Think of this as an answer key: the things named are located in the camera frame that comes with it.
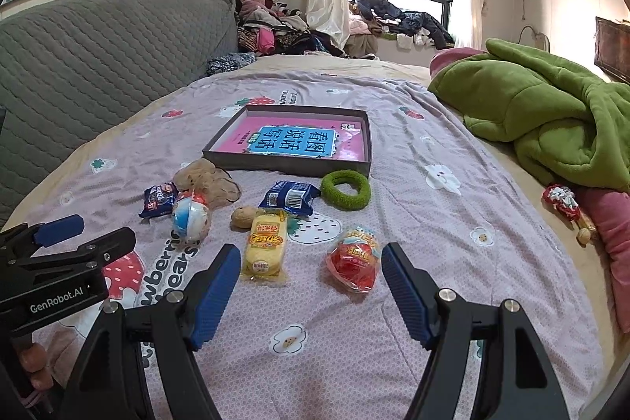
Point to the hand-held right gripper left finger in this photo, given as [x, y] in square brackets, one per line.
[216, 297]

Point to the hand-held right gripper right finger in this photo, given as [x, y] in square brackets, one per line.
[403, 292]

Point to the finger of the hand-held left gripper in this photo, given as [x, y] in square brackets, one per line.
[59, 229]
[106, 245]

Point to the red snack packet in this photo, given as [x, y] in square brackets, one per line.
[352, 262]

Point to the blue cookie packet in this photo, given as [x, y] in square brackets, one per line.
[288, 197]
[157, 201]

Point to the yellow cake packet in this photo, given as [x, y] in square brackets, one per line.
[266, 248]

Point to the brown walnut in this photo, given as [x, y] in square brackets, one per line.
[243, 218]

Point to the white blue round snack packet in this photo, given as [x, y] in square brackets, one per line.
[189, 218]

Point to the beige mesh bath pouf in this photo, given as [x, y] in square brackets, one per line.
[206, 179]

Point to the grey shallow cardboard box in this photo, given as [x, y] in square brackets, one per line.
[275, 165]

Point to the person's left hand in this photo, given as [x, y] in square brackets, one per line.
[37, 363]

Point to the pink strawberry print bedsheet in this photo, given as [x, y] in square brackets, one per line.
[418, 228]

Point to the grey quilted headboard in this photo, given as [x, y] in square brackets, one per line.
[98, 70]

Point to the red white foil candy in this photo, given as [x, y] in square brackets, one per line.
[561, 198]

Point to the small tan wrapped snack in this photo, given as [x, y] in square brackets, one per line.
[585, 233]

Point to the pink pillow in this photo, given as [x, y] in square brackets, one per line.
[610, 223]
[455, 61]

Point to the dark floral cloth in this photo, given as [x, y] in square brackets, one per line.
[229, 63]

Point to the green fleece blanket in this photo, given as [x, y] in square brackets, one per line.
[541, 115]

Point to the tan fabric bundle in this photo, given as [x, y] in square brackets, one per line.
[362, 46]

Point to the pile of dark clothes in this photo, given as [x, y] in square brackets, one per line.
[393, 16]

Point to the pile of mixed clothes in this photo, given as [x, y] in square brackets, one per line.
[275, 26]

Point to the dark wooden frame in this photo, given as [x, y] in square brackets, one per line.
[613, 48]

